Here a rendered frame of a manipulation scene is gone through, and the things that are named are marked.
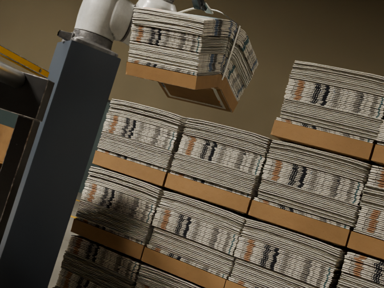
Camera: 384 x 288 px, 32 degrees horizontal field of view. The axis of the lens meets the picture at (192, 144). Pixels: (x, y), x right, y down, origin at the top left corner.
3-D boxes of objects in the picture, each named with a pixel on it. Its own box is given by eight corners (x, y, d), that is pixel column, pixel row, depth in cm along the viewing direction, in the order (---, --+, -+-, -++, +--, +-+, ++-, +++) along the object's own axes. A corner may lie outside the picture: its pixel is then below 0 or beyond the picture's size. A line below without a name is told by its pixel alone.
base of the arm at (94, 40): (50, 39, 255) (55, 25, 256) (103, 59, 265) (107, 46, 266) (63, 36, 239) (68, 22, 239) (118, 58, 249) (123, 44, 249)
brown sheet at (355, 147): (313, 158, 217) (316, 145, 218) (400, 180, 203) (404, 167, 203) (269, 134, 185) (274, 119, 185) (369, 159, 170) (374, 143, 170)
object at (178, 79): (152, 72, 238) (154, 60, 237) (221, 87, 223) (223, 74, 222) (124, 74, 225) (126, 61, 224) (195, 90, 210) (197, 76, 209)
